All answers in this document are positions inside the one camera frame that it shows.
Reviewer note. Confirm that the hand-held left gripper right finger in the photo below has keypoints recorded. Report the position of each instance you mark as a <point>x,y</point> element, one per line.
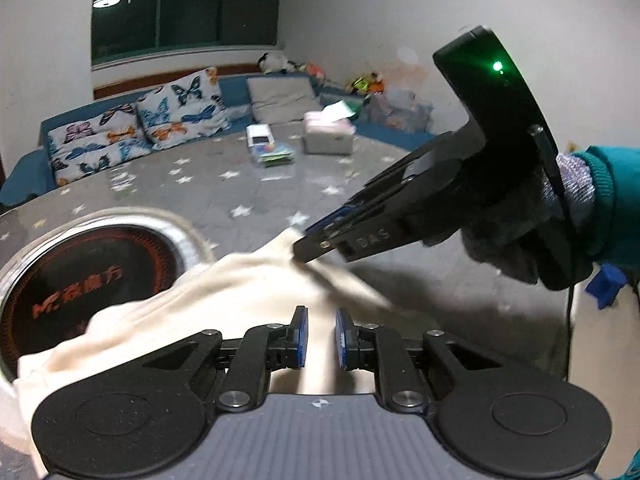
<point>342,337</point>

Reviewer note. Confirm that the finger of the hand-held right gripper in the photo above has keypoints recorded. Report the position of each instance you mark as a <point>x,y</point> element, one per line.
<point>400,170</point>
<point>380,230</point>

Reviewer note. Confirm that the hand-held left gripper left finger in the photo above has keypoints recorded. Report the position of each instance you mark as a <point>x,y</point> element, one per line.
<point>300,337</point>

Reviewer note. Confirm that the cream cloth garment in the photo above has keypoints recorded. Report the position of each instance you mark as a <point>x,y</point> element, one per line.
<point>200,290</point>

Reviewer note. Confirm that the person's right forearm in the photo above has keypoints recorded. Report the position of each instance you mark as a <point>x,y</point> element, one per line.
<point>615,200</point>

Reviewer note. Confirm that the person's right hand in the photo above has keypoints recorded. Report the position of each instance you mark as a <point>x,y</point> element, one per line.
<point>505,210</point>

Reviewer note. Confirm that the clear plastic storage box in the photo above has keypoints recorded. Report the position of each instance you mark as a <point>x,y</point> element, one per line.
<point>402,112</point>

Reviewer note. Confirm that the pink white tissue box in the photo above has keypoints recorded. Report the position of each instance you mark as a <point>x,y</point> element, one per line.
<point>327,132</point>

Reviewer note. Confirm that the grey star-printed tablecloth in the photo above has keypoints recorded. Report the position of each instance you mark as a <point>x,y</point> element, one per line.
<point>425,300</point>

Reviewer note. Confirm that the yellow tiger plush toy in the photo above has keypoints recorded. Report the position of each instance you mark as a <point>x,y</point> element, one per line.
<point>365,84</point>

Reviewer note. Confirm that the colourful card pack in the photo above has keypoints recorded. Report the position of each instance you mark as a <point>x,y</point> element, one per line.
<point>274,155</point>

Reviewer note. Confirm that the grey cushion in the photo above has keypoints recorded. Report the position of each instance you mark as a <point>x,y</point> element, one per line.
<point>280,97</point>

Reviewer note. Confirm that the white remote control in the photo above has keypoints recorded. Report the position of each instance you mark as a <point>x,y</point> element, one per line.
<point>259,135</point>

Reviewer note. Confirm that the panda plush toy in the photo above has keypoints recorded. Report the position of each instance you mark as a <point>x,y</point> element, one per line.
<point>275,62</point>

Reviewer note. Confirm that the blue sofa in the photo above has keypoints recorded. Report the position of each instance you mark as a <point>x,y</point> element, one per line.
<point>235,92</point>

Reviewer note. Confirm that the round black induction cooker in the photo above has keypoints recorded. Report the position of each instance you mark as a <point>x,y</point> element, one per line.
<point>100,270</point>

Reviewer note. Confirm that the butterfly print pillow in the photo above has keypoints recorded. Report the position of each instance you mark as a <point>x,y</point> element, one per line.
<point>90,127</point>
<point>100,160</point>
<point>182,110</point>

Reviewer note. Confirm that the blue plastic piece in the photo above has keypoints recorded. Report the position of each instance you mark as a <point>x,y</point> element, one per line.
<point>606,286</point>

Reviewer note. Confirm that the dark window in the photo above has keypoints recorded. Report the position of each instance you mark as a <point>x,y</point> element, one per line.
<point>190,5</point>

